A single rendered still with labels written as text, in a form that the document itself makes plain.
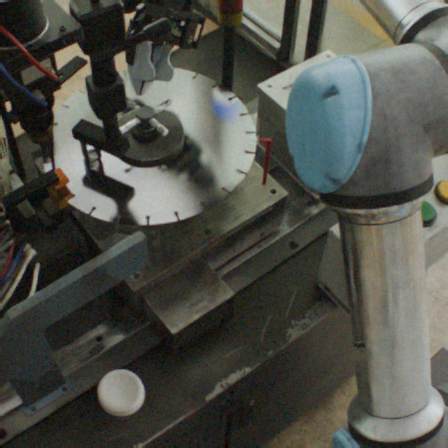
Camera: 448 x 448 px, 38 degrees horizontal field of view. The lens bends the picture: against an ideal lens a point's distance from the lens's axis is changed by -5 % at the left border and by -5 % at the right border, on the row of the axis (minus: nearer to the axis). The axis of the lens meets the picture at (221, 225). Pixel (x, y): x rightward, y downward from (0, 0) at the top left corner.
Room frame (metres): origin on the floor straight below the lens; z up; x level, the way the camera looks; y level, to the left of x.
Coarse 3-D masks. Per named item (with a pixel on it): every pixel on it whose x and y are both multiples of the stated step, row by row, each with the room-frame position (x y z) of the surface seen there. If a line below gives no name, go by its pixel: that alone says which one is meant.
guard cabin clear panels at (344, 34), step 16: (256, 0) 1.21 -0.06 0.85; (272, 0) 1.17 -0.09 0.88; (304, 0) 1.10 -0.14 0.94; (336, 0) 1.04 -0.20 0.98; (352, 0) 1.01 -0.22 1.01; (256, 16) 1.21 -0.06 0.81; (272, 16) 1.17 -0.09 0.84; (304, 16) 1.10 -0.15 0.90; (336, 16) 1.03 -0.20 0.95; (352, 16) 1.01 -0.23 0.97; (368, 16) 0.98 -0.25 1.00; (272, 32) 1.16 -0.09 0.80; (304, 32) 1.09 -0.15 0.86; (320, 32) 1.06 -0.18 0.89; (336, 32) 1.03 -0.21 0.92; (352, 32) 1.00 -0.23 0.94; (368, 32) 0.97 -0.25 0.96; (304, 48) 1.09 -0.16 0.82; (320, 48) 1.05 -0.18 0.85; (336, 48) 1.02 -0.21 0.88; (352, 48) 0.99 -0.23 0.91; (368, 48) 0.97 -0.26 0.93; (384, 48) 0.94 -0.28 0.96
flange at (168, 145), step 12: (120, 120) 0.72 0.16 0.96; (168, 120) 0.72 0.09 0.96; (132, 132) 0.69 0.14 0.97; (144, 132) 0.68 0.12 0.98; (156, 132) 0.68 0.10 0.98; (168, 132) 0.70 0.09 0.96; (180, 132) 0.70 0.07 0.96; (132, 144) 0.67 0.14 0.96; (144, 144) 0.67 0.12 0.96; (156, 144) 0.67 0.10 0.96; (168, 144) 0.67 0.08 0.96; (180, 144) 0.68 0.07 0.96; (132, 156) 0.65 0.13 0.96; (144, 156) 0.65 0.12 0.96; (156, 156) 0.65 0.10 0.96; (168, 156) 0.65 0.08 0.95
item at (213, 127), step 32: (128, 96) 0.78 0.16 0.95; (160, 96) 0.79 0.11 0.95; (192, 96) 0.79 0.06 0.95; (224, 96) 0.79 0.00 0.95; (64, 128) 0.71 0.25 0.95; (192, 128) 0.72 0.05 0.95; (224, 128) 0.72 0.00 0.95; (64, 160) 0.64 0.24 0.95; (96, 160) 0.65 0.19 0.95; (192, 160) 0.65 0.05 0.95; (224, 160) 0.65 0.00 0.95; (64, 192) 0.58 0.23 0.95; (96, 192) 0.59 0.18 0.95; (128, 192) 0.59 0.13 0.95; (160, 192) 0.59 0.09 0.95; (192, 192) 0.59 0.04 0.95; (224, 192) 0.59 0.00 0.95; (128, 224) 0.53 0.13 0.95; (160, 224) 0.53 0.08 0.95
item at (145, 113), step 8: (128, 104) 0.72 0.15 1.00; (136, 104) 0.72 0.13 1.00; (160, 104) 0.72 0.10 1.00; (168, 104) 0.72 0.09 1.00; (136, 112) 0.69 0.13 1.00; (144, 112) 0.69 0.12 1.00; (152, 112) 0.69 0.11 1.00; (136, 120) 0.68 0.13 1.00; (144, 120) 0.68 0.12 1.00; (152, 120) 0.68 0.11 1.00; (120, 128) 0.67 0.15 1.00; (128, 128) 0.67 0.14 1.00; (144, 128) 0.68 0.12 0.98; (152, 128) 0.69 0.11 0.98; (160, 128) 0.67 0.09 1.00
